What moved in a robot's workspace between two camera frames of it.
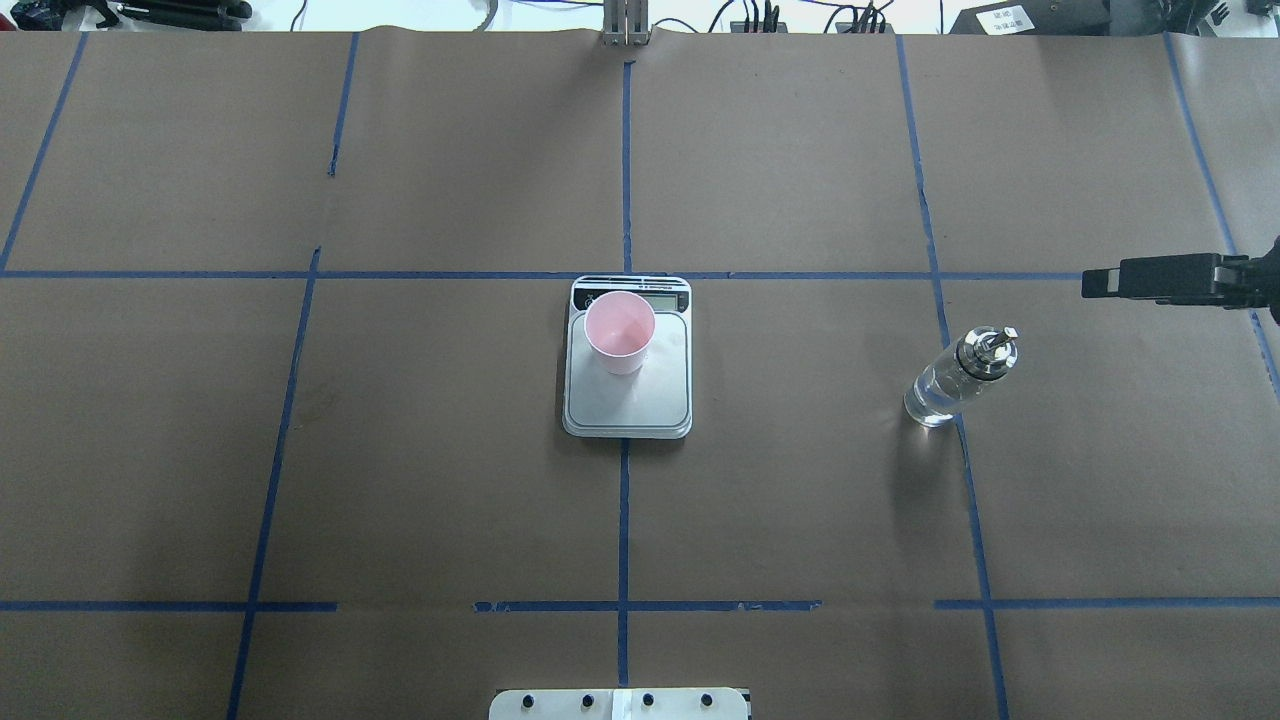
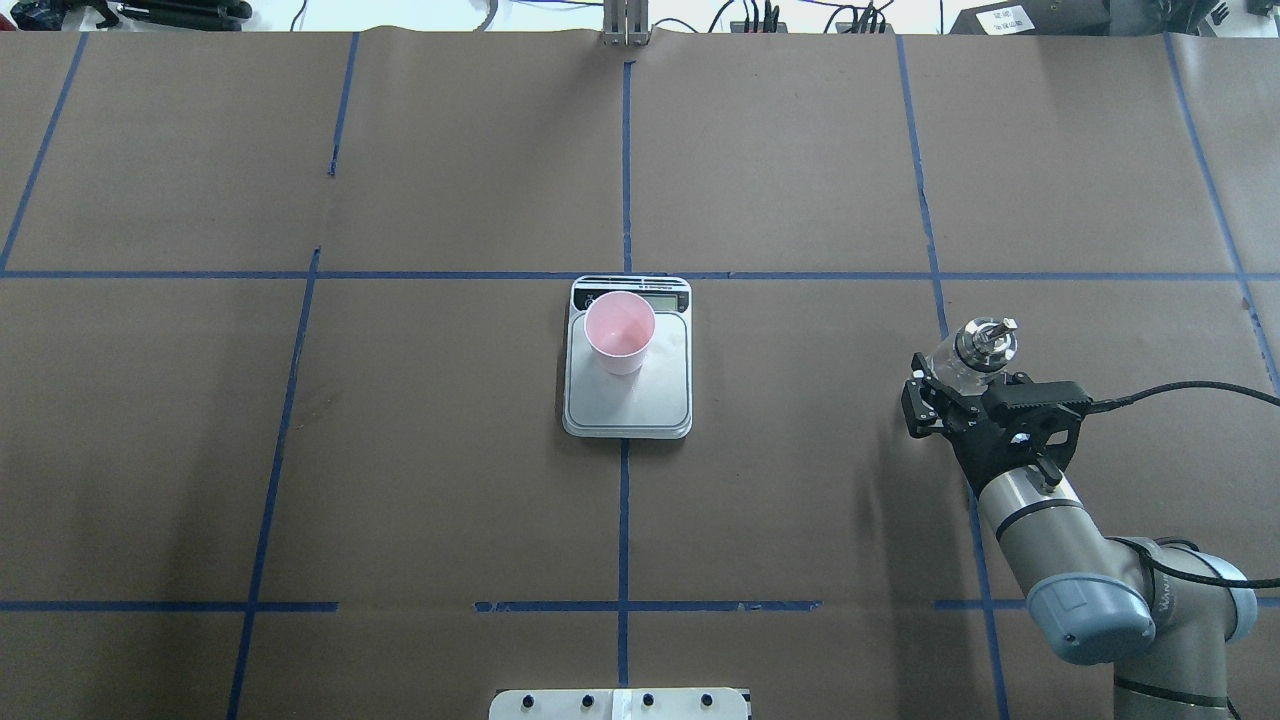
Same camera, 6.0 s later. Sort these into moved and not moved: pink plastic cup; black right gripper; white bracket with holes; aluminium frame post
Moved: black right gripper
Not moved: aluminium frame post; pink plastic cup; white bracket with holes
